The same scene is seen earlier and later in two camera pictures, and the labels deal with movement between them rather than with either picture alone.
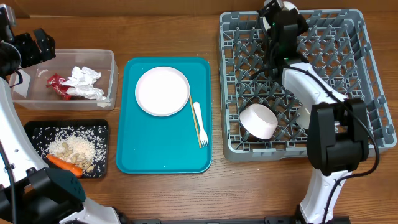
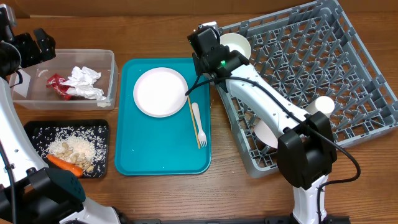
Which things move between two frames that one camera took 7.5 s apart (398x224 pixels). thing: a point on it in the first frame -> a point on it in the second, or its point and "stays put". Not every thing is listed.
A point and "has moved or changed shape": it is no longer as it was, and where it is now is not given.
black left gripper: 32,55 stays put
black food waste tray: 83,144 stays put
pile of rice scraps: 84,147 stays put
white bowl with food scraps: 286,5 -> 237,42
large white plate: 162,91 stays put
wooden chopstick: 195,122 stays put
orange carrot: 60,163 stays put
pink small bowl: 259,121 has moved or changed shape
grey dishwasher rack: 338,46 has moved or changed shape
